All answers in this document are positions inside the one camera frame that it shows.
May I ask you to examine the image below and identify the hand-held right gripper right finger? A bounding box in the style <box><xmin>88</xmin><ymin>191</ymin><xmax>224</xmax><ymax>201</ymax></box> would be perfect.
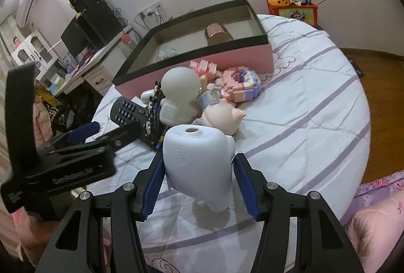
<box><xmin>232</xmin><ymin>153</ymin><xmax>367</xmax><ymax>273</ymax></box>

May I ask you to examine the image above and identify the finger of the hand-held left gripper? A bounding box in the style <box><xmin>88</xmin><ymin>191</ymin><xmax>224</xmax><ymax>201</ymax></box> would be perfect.
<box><xmin>52</xmin><ymin>121</ymin><xmax>142</xmax><ymax>155</ymax></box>
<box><xmin>41</xmin><ymin>121</ymin><xmax>102</xmax><ymax>150</ymax></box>

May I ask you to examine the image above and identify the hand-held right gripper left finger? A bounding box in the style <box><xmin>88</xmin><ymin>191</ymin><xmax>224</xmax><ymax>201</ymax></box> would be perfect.
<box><xmin>35</xmin><ymin>151</ymin><xmax>168</xmax><ymax>273</ymax></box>

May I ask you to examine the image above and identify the black remote control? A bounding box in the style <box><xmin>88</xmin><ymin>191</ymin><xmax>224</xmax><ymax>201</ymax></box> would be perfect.
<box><xmin>110</xmin><ymin>97</ymin><xmax>150</xmax><ymax>126</ymax></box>

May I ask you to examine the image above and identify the white astronaut figure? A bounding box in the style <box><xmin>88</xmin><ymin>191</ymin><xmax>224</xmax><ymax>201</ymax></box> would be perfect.
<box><xmin>156</xmin><ymin>67</ymin><xmax>203</xmax><ymax>126</ymax></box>

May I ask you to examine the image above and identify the pink pig figurine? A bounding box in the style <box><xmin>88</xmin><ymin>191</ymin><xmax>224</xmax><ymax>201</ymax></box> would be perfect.
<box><xmin>192</xmin><ymin>99</ymin><xmax>247</xmax><ymax>136</ymax></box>

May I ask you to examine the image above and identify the clear glass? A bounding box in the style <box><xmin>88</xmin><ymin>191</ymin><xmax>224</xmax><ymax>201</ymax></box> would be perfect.
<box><xmin>156</xmin><ymin>48</ymin><xmax>179</xmax><ymax>62</ymax></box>

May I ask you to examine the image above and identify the pink building block cake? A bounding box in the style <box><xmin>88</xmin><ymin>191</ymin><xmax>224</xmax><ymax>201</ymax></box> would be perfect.
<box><xmin>215</xmin><ymin>68</ymin><xmax>261</xmax><ymax>103</ymax></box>

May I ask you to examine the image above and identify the white pink block figure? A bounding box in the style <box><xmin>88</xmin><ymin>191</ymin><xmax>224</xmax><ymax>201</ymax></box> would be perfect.
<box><xmin>189</xmin><ymin>60</ymin><xmax>221</xmax><ymax>78</ymax></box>

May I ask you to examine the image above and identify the pink box with black rim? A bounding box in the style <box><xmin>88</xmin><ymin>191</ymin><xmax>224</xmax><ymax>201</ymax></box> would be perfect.
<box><xmin>112</xmin><ymin>0</ymin><xmax>272</xmax><ymax>103</ymax></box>

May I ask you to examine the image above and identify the rose gold cylinder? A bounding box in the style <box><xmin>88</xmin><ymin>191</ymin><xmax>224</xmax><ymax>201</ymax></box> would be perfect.
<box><xmin>204</xmin><ymin>23</ymin><xmax>233</xmax><ymax>47</ymax></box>

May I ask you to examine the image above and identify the person's left hand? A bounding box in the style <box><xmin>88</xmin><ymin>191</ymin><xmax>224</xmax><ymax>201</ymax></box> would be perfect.
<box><xmin>17</xmin><ymin>213</ymin><xmax>62</xmax><ymax>265</ymax></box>

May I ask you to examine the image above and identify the pile of clothes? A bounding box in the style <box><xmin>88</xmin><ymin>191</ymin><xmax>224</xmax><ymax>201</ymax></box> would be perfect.
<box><xmin>33</xmin><ymin>90</ymin><xmax>95</xmax><ymax>147</ymax></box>

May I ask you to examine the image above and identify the white desk with drawer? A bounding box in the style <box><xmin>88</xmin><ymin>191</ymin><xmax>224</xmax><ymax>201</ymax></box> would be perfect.
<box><xmin>38</xmin><ymin>25</ymin><xmax>133</xmax><ymax>97</ymax></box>

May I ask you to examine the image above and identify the white glass-door cabinet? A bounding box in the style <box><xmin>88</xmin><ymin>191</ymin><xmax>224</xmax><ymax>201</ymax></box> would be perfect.
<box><xmin>11</xmin><ymin>31</ymin><xmax>59</xmax><ymax>71</ymax></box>

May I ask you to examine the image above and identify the white striped bed sheet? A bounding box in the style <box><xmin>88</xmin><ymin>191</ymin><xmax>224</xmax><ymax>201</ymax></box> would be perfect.
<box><xmin>85</xmin><ymin>14</ymin><xmax>371</xmax><ymax>273</ymax></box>

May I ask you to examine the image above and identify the black computer monitor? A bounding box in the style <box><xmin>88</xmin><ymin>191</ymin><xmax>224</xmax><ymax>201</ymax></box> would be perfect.
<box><xmin>61</xmin><ymin>18</ymin><xmax>92</xmax><ymax>57</ymax></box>

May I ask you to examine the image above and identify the large black speaker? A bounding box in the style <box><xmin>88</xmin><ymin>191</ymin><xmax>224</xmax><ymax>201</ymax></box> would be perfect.
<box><xmin>77</xmin><ymin>3</ymin><xmax>123</xmax><ymax>49</ymax></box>

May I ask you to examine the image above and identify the white air conditioner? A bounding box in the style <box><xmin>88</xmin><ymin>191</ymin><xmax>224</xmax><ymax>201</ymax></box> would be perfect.
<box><xmin>16</xmin><ymin>0</ymin><xmax>43</xmax><ymax>28</ymax></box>

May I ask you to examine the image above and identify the pink floral quilt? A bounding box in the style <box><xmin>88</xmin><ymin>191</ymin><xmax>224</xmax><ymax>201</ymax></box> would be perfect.
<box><xmin>344</xmin><ymin>170</ymin><xmax>404</xmax><ymax>273</ymax></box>

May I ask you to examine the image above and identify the black floor item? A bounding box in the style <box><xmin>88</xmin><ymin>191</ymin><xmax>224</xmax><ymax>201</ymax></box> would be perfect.
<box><xmin>345</xmin><ymin>55</ymin><xmax>365</xmax><ymax>77</ymax></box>

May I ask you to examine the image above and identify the red toy box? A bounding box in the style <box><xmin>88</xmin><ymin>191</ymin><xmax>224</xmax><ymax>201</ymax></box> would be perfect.
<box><xmin>267</xmin><ymin>0</ymin><xmax>319</xmax><ymax>28</ymax></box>

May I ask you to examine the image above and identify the white wall power strip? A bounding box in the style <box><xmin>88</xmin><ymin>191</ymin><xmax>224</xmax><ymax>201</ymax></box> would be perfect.
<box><xmin>137</xmin><ymin>1</ymin><xmax>163</xmax><ymax>17</ymax></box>

